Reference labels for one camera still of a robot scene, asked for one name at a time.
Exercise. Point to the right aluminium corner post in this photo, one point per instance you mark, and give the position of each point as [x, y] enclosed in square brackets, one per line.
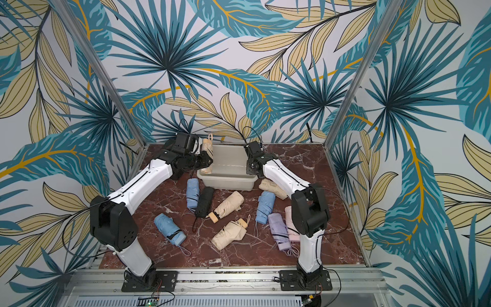
[372, 48]

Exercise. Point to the black folded umbrella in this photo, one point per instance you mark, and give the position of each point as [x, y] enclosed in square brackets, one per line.
[204, 205]

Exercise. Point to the green circuit board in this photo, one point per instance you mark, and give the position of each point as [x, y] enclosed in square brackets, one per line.
[147, 302]

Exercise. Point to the light blue umbrella right side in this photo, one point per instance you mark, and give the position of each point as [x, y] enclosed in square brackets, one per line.
[265, 207]

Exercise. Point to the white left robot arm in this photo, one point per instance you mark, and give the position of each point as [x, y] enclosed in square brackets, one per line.
[111, 217]

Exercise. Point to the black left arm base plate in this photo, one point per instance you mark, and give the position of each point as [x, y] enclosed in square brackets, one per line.
[153, 281]

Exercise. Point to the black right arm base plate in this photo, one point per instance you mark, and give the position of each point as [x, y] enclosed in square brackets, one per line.
[297, 280]

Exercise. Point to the white plastic storage box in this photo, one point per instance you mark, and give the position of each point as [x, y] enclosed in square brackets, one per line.
[229, 169]

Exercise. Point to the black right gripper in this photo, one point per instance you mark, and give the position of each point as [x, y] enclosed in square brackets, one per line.
[252, 154]

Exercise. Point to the aluminium corner post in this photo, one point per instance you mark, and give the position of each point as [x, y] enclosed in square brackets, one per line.
[372, 48]
[75, 28]

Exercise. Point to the beige umbrella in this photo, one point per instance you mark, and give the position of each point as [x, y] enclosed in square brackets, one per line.
[270, 186]
[233, 231]
[230, 204]

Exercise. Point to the left aluminium corner post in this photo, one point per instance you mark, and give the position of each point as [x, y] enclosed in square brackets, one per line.
[75, 28]

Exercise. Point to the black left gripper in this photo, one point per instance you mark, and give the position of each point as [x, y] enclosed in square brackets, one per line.
[206, 162]

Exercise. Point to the lavender folded umbrella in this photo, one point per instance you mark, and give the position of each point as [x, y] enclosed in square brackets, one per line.
[280, 234]

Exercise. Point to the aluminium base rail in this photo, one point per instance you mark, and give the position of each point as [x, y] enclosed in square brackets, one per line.
[231, 286]

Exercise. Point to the pink folded umbrella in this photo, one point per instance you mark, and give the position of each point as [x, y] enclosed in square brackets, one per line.
[293, 234]

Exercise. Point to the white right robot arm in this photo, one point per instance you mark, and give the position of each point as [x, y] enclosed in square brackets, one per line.
[310, 211]

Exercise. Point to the light blue umbrella near box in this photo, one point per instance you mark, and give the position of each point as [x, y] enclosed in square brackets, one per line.
[192, 194]

